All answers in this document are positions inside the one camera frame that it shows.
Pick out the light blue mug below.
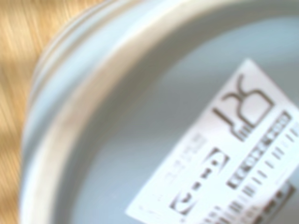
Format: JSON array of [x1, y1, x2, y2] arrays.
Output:
[[18, 0, 299, 224]]

